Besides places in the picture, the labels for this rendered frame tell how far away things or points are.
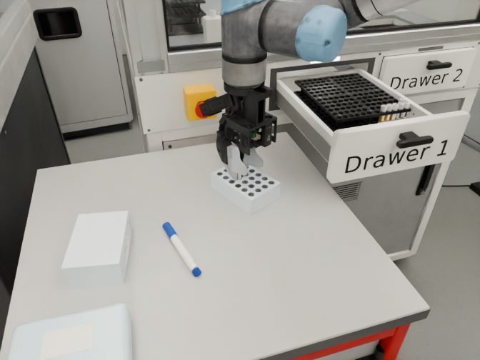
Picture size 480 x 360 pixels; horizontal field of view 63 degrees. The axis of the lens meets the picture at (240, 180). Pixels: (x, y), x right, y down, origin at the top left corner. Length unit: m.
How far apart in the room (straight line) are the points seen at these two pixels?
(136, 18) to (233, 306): 0.60
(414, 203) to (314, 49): 1.08
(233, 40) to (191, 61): 0.31
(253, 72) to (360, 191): 0.81
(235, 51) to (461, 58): 0.79
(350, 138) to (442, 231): 1.39
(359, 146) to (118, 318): 0.50
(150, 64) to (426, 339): 1.30
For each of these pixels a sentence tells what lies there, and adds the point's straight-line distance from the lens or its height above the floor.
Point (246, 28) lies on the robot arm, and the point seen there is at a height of 1.11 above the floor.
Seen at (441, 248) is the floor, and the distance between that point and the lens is 1.99.
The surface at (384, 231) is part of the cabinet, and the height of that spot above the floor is 0.24.
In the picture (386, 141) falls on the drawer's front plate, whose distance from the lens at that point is 0.79.
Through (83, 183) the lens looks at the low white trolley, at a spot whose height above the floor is 0.76.
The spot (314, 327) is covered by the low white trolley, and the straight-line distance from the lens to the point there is 0.62.
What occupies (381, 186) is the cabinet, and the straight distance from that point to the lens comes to 1.42.
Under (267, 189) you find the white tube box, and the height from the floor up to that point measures 0.80.
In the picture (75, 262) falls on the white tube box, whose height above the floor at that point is 0.81.
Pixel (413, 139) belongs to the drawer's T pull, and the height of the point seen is 0.91.
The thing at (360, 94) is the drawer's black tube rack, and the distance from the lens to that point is 0.97.
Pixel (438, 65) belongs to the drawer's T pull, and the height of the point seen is 0.91.
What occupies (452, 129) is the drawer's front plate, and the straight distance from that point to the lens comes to 0.88.
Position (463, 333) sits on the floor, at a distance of 1.71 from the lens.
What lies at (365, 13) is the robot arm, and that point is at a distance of 0.69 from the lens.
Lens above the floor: 1.27
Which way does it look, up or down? 36 degrees down
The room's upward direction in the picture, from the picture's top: straight up
